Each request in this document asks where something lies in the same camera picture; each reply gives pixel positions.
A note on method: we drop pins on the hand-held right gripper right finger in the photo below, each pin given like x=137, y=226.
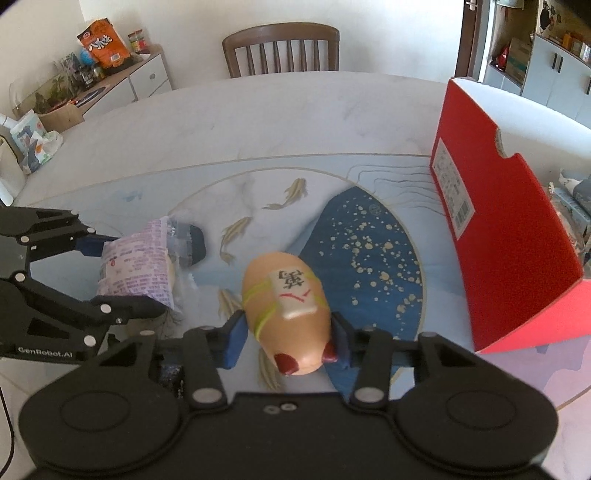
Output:
x=339, y=341

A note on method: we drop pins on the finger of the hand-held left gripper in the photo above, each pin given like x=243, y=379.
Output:
x=115, y=307
x=92, y=244

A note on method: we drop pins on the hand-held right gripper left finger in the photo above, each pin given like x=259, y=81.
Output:
x=233, y=341

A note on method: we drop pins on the purple printed snack packet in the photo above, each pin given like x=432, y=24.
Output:
x=134, y=272

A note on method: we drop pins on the tan toy pig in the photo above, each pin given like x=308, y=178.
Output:
x=286, y=318

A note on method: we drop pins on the red cardboard box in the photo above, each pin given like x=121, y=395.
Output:
x=498, y=230

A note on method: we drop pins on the white marble desktop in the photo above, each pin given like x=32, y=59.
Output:
x=277, y=115

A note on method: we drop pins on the white countertop appliance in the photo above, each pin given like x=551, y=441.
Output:
x=8, y=173

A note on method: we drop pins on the bagged tissue pack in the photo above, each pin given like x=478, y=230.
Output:
x=34, y=144

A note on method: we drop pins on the small wooden box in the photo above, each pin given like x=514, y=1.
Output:
x=60, y=119

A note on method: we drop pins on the glass tank with plants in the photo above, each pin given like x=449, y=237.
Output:
x=51, y=90

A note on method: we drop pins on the white wooden sideboard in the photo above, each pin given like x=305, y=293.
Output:
x=147, y=78

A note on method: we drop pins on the orange snack bag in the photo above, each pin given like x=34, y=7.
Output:
x=105, y=45

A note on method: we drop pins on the glass jar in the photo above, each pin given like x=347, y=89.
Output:
x=137, y=41

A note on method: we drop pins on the brown wooden chair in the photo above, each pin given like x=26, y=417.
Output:
x=281, y=36

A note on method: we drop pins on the red item on shelf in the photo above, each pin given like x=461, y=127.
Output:
x=501, y=56

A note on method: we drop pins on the brown door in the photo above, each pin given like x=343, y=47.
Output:
x=466, y=37

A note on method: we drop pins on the cardboard box on shelf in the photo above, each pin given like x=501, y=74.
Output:
x=518, y=60

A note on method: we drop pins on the grey wall cabinet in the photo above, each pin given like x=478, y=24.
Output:
x=554, y=74

